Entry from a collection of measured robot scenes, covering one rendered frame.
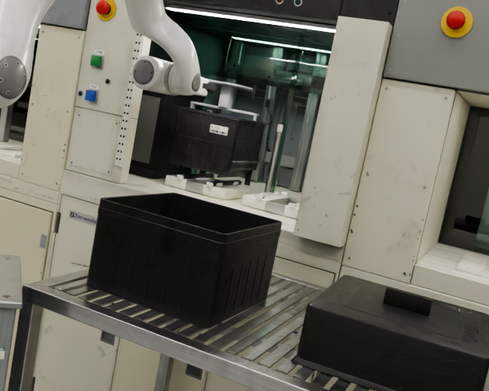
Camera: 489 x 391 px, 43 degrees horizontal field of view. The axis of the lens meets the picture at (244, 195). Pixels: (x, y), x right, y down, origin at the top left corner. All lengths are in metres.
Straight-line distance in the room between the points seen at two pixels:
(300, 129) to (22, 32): 1.55
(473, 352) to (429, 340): 0.06
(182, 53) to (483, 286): 0.88
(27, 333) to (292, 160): 1.54
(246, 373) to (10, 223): 1.25
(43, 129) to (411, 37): 1.10
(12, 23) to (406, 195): 0.92
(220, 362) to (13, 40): 0.63
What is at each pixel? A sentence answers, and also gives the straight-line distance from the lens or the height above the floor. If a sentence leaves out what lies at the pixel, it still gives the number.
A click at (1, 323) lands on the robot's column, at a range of 1.15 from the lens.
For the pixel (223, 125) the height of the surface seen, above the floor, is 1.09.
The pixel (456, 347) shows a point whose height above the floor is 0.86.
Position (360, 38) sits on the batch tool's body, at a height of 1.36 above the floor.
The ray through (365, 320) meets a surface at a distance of 1.02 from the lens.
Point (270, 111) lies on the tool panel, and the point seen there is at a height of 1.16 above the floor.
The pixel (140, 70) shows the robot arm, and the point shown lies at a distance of 1.59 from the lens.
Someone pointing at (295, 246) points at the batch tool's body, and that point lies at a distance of 1.59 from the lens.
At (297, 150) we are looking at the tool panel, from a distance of 2.46.
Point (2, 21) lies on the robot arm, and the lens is 1.15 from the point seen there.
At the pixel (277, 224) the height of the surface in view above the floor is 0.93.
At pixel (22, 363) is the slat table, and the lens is 1.26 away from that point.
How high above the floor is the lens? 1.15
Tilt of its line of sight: 8 degrees down
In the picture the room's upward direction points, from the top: 11 degrees clockwise
